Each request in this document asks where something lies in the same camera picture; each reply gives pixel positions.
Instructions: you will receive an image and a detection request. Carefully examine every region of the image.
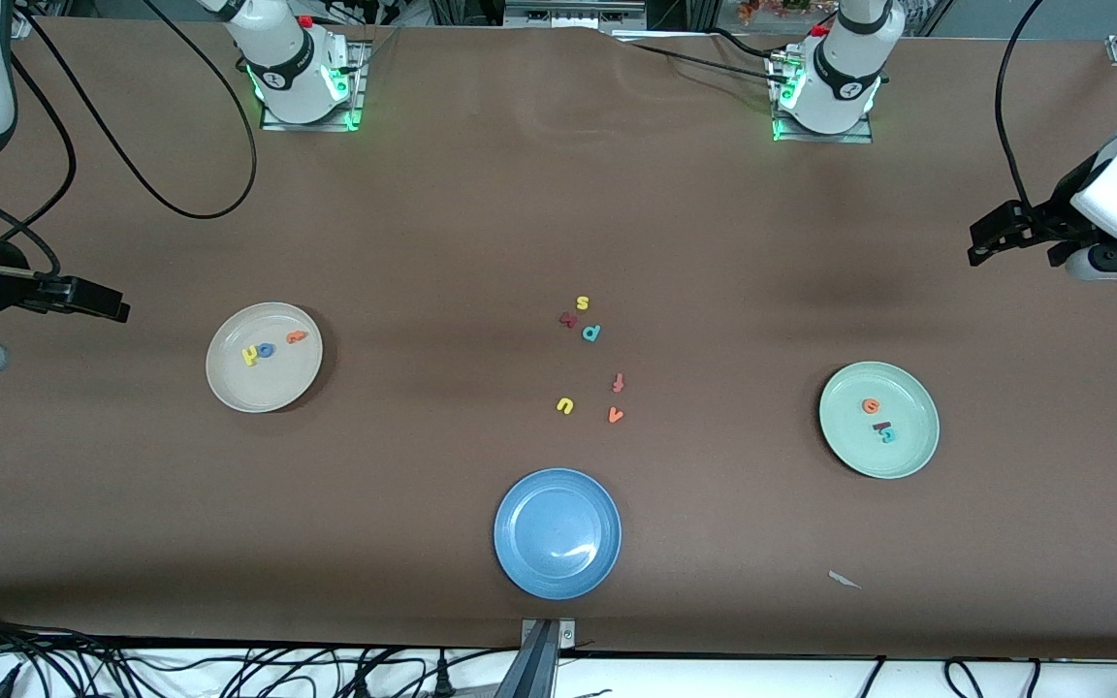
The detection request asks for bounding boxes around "beige brown plate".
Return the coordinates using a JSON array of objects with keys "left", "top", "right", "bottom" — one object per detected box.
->
[{"left": 206, "top": 302, "right": 324, "bottom": 414}]

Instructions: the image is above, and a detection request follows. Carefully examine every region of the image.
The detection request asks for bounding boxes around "brown table cover sheet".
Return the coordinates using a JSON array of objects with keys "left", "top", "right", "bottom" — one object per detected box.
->
[{"left": 0, "top": 15, "right": 1117, "bottom": 662}]

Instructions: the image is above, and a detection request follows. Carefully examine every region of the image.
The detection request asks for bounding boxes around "green plate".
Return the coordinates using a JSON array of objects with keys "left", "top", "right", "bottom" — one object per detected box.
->
[{"left": 818, "top": 362, "right": 941, "bottom": 480}]

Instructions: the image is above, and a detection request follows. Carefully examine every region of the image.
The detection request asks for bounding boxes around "silver background device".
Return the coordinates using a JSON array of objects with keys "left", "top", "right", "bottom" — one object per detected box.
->
[{"left": 503, "top": 0, "right": 647, "bottom": 28}]

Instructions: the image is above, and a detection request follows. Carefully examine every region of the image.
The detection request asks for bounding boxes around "blue plate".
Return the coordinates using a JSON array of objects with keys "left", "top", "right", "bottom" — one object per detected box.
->
[{"left": 494, "top": 468, "right": 622, "bottom": 601}]

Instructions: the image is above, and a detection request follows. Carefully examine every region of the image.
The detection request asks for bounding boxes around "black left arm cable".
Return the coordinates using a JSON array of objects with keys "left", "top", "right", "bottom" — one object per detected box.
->
[{"left": 994, "top": 0, "right": 1050, "bottom": 210}]

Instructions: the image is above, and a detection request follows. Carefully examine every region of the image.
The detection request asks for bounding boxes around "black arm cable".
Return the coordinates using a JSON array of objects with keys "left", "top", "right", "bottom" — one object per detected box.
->
[
  {"left": 994, "top": 0, "right": 1050, "bottom": 210},
  {"left": 0, "top": 0, "right": 259, "bottom": 282}
]

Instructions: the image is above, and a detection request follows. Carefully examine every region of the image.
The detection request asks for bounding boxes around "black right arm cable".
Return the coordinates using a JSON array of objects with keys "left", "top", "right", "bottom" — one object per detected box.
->
[{"left": 0, "top": 0, "right": 259, "bottom": 282}]

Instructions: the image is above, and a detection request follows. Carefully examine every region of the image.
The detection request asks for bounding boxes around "black cable on table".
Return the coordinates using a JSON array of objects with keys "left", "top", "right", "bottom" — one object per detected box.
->
[
  {"left": 628, "top": 41, "right": 779, "bottom": 82},
  {"left": 709, "top": 27, "right": 787, "bottom": 61}
]

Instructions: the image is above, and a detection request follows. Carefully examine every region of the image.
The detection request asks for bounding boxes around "dark aluminium profile post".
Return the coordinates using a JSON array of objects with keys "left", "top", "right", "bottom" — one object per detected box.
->
[{"left": 508, "top": 620, "right": 561, "bottom": 698}]

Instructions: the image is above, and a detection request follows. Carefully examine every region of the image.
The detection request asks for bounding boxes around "silver metal bracket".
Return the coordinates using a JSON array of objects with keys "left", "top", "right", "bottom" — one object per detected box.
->
[{"left": 520, "top": 618, "right": 578, "bottom": 652}]

